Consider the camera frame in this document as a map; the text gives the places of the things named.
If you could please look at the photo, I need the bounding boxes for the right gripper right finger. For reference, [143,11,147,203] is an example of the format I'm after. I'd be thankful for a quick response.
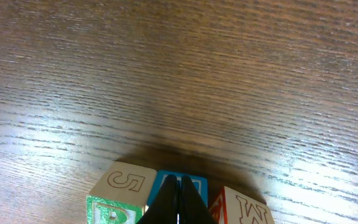
[179,175,217,224]

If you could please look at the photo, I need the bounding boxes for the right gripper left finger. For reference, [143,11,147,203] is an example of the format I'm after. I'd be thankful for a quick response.
[137,174,178,224]

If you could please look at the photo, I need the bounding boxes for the ice cream picture block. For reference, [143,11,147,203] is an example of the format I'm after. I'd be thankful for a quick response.
[146,170,208,207]

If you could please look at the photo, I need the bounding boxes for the red O letter block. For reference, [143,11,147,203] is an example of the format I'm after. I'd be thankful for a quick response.
[209,186,275,224]

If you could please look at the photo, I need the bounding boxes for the green R letter block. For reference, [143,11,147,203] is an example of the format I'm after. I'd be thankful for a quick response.
[86,162,157,224]

